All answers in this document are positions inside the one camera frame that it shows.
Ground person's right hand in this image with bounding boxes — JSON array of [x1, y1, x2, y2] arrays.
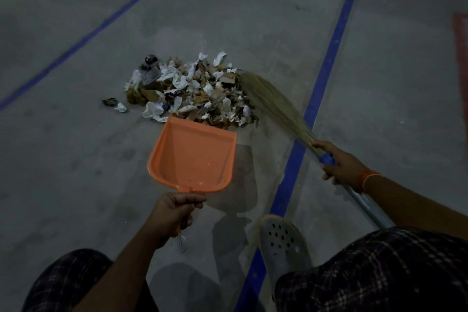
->
[[311, 139, 370, 192]]

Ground grass broom with metal handle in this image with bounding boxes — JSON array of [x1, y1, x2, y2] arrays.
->
[[235, 69, 395, 230]]

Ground person's left forearm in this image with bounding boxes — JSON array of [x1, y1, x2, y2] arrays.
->
[[71, 233, 165, 312]]

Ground person's left hand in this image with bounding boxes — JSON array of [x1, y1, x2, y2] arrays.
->
[[146, 192, 207, 250]]

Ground orange plastic dustpan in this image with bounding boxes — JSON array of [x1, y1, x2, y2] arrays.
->
[[146, 115, 238, 250]]

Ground black patterned trousers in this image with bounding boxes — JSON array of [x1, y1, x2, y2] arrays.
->
[[21, 227, 468, 312]]

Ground person's right forearm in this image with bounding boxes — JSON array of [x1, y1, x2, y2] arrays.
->
[[364, 175, 468, 243]]

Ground orange wrist band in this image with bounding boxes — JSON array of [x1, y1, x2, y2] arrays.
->
[[359, 170, 381, 194]]

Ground pile of paper scraps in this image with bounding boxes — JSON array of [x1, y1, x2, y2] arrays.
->
[[101, 51, 259, 130]]

